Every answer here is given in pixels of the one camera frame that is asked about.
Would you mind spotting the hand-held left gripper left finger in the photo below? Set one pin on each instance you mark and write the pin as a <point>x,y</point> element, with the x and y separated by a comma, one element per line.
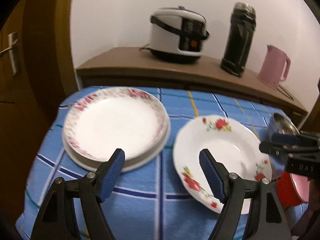
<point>113,175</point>

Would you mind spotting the white and black rice cooker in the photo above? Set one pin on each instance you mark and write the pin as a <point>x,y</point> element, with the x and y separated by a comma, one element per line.
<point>172,35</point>

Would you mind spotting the tall black thermos flask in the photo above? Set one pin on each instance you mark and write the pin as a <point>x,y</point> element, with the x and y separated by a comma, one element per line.
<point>237,42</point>

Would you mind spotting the white plate with red roses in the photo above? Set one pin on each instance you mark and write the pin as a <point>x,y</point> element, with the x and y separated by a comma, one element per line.
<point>225,150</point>

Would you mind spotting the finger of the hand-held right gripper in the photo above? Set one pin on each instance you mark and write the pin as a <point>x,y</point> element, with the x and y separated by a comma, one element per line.
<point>275,148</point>
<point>287,138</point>

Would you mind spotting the red bowl with pink inside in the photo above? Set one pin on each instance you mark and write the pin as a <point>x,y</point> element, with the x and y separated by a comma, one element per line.
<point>285,190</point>

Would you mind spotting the dark maroon chair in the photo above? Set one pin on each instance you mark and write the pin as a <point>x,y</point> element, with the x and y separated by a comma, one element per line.
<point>307,220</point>

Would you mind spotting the blue plaid tablecloth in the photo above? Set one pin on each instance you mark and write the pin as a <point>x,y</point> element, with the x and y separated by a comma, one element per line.
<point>150,205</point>

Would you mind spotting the brown wooden door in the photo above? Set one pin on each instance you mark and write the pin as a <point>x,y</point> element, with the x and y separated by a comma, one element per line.
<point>37,80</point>

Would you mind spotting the stainless steel cup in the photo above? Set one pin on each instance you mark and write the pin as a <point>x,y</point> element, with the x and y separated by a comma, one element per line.
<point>282,125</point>

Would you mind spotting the brown wooden sideboard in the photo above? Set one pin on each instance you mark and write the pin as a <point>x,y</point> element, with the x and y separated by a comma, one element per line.
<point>125,65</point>

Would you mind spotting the plain white plate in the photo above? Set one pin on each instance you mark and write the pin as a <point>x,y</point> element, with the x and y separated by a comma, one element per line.
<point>150,158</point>

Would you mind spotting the pink electric kettle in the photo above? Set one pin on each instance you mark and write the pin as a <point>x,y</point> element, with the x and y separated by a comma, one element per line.
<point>272,65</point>

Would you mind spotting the white plate with pink rim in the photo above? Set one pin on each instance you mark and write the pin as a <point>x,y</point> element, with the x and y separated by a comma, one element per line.
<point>112,122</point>

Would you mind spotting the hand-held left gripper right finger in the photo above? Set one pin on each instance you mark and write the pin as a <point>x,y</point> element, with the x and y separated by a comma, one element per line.
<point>211,175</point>

